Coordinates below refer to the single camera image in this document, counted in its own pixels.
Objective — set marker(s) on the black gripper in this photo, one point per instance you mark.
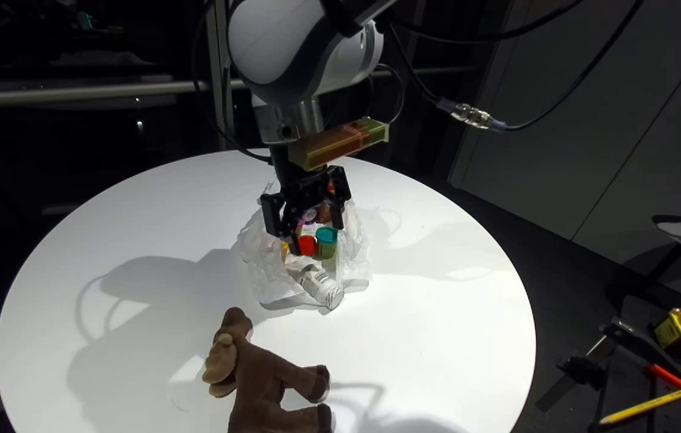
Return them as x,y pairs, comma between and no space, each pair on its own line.
310,184

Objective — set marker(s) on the pink lid dough tub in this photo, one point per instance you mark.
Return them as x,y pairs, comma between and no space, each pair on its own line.
309,217

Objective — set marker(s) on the small red cap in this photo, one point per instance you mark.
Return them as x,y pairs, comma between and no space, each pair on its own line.
306,244

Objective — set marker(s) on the teal lid dough tub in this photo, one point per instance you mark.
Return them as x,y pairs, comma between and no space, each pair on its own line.
324,241

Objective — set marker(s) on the brown plush toy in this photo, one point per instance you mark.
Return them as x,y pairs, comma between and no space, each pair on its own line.
262,375

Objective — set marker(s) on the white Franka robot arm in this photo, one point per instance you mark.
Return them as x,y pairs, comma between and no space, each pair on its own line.
299,49

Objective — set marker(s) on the crumpled white plastic bag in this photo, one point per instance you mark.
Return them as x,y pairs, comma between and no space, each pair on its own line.
270,264

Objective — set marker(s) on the grey metal railing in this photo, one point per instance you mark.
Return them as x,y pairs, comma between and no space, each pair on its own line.
75,92

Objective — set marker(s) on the yellow pencil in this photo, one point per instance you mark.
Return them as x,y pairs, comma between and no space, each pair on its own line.
648,404

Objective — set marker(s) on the grey metal post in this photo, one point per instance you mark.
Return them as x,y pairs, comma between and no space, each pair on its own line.
217,73

